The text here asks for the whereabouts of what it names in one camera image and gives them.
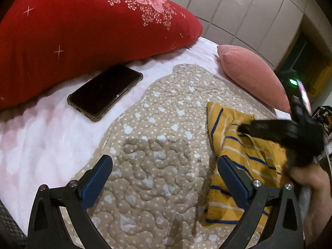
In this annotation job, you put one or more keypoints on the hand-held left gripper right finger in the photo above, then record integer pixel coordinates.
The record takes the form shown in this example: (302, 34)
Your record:
(234, 184)

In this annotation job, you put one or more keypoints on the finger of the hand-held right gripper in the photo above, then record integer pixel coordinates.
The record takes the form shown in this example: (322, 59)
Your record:
(264, 131)

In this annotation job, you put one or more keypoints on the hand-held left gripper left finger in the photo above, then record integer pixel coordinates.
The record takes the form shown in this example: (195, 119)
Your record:
(94, 182)

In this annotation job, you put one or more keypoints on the yellow striped sweater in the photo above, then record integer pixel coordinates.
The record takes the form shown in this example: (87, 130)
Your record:
(259, 160)

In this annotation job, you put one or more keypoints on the person's right hand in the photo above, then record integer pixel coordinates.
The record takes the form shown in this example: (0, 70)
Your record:
(319, 194)

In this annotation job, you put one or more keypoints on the cluttered storage shelf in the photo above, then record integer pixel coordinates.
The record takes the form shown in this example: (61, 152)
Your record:
(324, 114)

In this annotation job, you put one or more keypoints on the pink ribbed cushion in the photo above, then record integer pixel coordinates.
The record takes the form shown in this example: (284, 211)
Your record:
(249, 70)

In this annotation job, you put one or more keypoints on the beige dotted quilted mat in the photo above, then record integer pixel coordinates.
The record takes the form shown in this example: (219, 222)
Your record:
(155, 134)

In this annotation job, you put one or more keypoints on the dark doorway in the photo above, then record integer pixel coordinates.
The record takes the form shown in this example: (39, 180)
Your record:
(306, 57)

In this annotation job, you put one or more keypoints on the black smartphone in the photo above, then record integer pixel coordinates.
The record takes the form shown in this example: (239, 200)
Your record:
(103, 90)

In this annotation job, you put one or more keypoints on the red floral pillow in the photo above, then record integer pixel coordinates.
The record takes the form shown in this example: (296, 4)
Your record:
(77, 31)

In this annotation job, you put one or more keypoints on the grey fabric bed frame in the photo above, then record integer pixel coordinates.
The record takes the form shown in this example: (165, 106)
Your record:
(10, 225)

